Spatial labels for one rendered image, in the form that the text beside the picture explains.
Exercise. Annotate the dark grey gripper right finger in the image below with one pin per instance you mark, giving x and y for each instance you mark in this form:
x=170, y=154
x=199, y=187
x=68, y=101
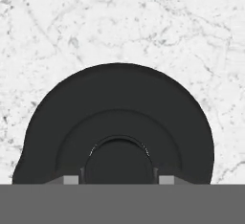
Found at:
x=166, y=180

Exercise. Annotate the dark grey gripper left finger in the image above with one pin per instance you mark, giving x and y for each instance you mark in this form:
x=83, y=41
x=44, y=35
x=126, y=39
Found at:
x=71, y=180

